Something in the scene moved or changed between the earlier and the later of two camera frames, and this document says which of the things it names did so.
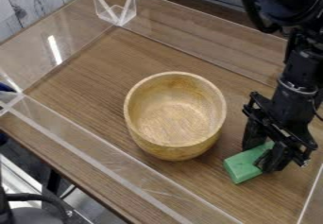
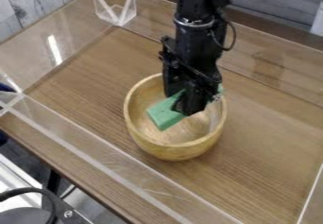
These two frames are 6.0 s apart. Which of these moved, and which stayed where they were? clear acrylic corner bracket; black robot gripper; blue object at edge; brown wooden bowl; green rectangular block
Moved: black robot gripper; green rectangular block
Stayed: clear acrylic corner bracket; blue object at edge; brown wooden bowl
